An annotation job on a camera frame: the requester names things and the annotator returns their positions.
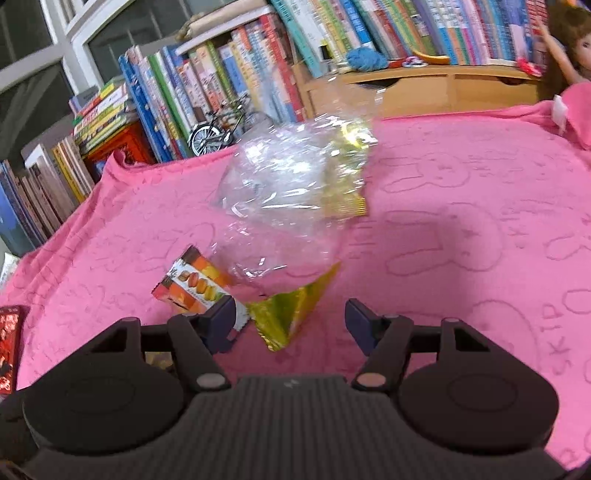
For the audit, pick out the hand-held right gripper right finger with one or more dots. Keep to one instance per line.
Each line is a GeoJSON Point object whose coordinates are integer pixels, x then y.
{"type": "Point", "coordinates": [362, 325]}

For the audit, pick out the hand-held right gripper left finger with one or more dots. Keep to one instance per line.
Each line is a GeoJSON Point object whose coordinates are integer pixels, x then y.
{"type": "Point", "coordinates": [219, 323]}

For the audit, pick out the orange macaron-print snack packet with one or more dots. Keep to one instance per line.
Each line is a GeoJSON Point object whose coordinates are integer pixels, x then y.
{"type": "Point", "coordinates": [194, 281]}

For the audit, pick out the clear plastic bag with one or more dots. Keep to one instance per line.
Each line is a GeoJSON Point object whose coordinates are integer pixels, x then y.
{"type": "Point", "coordinates": [277, 184]}

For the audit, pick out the small yellowish wrapper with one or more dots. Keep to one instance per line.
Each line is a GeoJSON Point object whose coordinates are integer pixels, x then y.
{"type": "Point", "coordinates": [159, 361]}

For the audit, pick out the pink rabbit-print blanket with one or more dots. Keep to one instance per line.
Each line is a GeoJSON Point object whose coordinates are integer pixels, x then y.
{"type": "Point", "coordinates": [461, 207]}

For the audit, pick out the miniature bicycle model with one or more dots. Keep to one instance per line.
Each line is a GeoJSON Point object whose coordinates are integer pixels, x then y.
{"type": "Point", "coordinates": [205, 138]}

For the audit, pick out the red plastic crate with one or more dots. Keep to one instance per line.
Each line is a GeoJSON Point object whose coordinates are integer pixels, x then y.
{"type": "Point", "coordinates": [129, 147]}

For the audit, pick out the red printed packet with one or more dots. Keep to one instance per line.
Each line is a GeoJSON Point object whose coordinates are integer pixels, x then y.
{"type": "Point", "coordinates": [11, 346]}

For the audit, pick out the row of brown worn books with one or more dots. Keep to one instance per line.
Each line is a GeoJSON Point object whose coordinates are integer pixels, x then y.
{"type": "Point", "coordinates": [41, 198]}

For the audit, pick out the stack of colourful books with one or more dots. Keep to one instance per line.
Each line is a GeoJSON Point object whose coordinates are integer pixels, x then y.
{"type": "Point", "coordinates": [101, 115]}

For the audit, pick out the wooden drawer shelf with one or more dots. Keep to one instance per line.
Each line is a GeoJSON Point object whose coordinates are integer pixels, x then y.
{"type": "Point", "coordinates": [415, 92]}

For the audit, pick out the row of colourful picture books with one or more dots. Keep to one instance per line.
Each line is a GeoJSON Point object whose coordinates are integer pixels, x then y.
{"type": "Point", "coordinates": [194, 83]}

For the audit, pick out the blue yarn ball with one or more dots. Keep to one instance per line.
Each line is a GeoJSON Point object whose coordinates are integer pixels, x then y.
{"type": "Point", "coordinates": [367, 59]}

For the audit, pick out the small red white toy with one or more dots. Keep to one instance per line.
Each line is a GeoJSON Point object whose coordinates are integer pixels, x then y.
{"type": "Point", "coordinates": [406, 62]}

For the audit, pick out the yellow curved toy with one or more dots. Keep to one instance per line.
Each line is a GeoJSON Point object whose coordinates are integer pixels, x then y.
{"type": "Point", "coordinates": [436, 58]}

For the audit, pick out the row of tall blue books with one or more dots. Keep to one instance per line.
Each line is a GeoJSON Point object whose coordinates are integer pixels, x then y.
{"type": "Point", "coordinates": [415, 27]}

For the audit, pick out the pink towel with white tag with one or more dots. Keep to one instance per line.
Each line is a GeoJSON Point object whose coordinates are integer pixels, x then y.
{"type": "Point", "coordinates": [579, 110]}

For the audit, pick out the long-haired doll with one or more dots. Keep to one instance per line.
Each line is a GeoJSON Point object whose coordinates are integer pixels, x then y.
{"type": "Point", "coordinates": [577, 50]}

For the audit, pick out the white window frame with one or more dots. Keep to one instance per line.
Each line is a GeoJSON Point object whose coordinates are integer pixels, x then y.
{"type": "Point", "coordinates": [74, 23]}

